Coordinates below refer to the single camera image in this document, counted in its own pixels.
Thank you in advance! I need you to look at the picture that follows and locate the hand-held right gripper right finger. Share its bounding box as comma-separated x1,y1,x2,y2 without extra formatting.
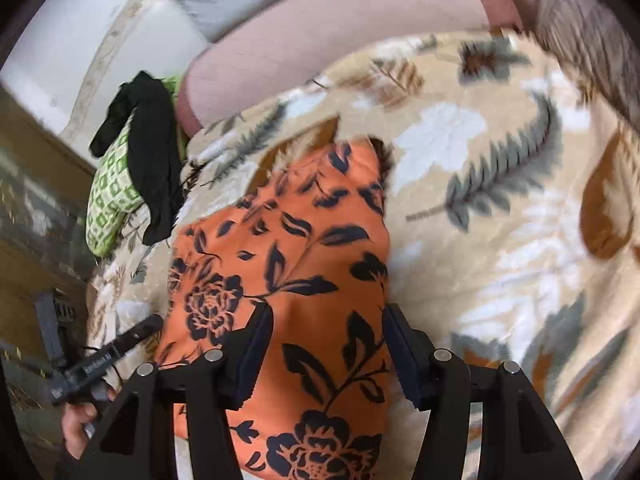
381,302,583,480

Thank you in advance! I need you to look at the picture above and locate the orange floral cloth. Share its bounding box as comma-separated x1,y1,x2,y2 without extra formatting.
152,136,393,480

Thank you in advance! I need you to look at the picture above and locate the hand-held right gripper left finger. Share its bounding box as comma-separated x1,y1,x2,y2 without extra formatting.
65,302,275,480

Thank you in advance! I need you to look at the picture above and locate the beige leaf printed blanket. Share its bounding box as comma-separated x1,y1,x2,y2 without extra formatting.
85,27,640,480

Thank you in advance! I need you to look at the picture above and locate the pink pillow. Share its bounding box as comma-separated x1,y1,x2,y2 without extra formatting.
175,0,523,138

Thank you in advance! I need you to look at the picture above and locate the grey furry blanket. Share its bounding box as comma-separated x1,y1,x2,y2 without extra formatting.
520,0,640,126

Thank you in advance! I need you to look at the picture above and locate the wooden glass door cabinet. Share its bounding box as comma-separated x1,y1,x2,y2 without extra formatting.
0,85,101,480

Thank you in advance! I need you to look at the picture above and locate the black cloth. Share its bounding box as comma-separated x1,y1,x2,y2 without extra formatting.
90,71,186,245

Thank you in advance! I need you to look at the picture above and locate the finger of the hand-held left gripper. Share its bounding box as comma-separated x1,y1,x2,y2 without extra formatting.
34,290,77,376
112,314,164,356

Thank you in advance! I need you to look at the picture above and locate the person's left hand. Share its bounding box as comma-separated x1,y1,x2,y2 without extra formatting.
62,385,118,461

